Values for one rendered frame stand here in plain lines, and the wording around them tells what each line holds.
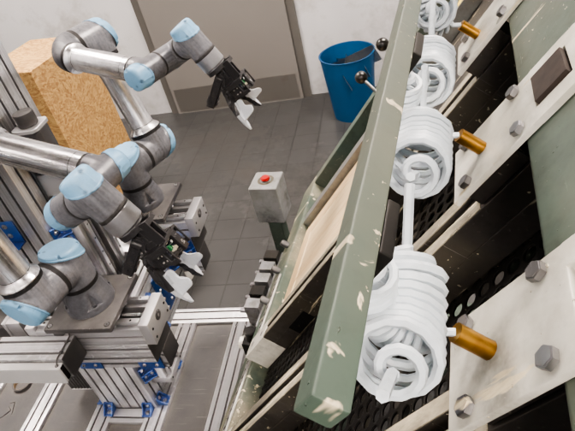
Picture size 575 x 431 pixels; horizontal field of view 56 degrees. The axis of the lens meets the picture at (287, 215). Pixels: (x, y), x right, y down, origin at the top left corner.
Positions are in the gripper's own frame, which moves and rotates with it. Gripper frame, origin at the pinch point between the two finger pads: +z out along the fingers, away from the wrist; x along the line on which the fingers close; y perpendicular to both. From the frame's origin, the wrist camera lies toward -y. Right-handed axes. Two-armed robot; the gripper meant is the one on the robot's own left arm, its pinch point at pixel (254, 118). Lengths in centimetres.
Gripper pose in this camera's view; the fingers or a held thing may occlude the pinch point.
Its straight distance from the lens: 171.7
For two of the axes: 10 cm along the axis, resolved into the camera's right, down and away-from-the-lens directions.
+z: 6.3, 6.5, 4.2
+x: 1.5, -6.4, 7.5
